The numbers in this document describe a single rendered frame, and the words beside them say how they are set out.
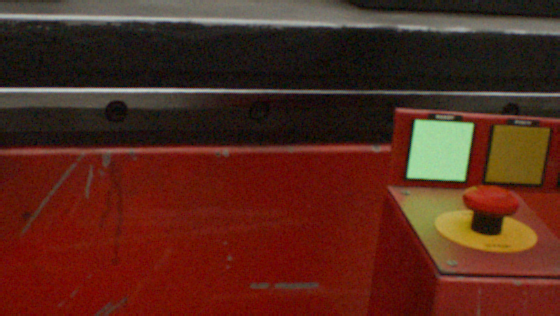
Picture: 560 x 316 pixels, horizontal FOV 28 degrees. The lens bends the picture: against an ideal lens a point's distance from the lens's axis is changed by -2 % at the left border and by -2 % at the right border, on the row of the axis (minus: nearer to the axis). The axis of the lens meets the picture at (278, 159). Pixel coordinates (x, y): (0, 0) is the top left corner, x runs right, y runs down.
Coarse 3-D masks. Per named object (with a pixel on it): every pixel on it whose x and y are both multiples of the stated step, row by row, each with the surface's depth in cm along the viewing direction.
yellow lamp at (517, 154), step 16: (496, 128) 84; (512, 128) 84; (528, 128) 85; (544, 128) 85; (496, 144) 85; (512, 144) 85; (528, 144) 85; (544, 144) 85; (496, 160) 85; (512, 160) 85; (528, 160) 85; (496, 176) 85; (512, 176) 86; (528, 176) 86
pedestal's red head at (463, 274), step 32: (480, 128) 84; (480, 160) 85; (416, 192) 84; (448, 192) 85; (512, 192) 86; (544, 192) 87; (384, 224) 84; (416, 224) 78; (544, 224) 80; (384, 256) 84; (416, 256) 76; (448, 256) 73; (480, 256) 73; (512, 256) 74; (544, 256) 74; (384, 288) 83; (416, 288) 75; (448, 288) 71; (480, 288) 71; (512, 288) 71; (544, 288) 72
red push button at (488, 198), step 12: (468, 192) 77; (480, 192) 76; (492, 192) 77; (504, 192) 77; (468, 204) 76; (480, 204) 75; (492, 204) 75; (504, 204) 75; (516, 204) 76; (480, 216) 76; (492, 216) 76; (504, 216) 76; (480, 228) 77; (492, 228) 76
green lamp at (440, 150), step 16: (416, 128) 83; (432, 128) 83; (448, 128) 84; (464, 128) 84; (416, 144) 84; (432, 144) 84; (448, 144) 84; (464, 144) 84; (416, 160) 84; (432, 160) 84; (448, 160) 85; (464, 160) 85; (416, 176) 85; (432, 176) 85; (448, 176) 85; (464, 176) 85
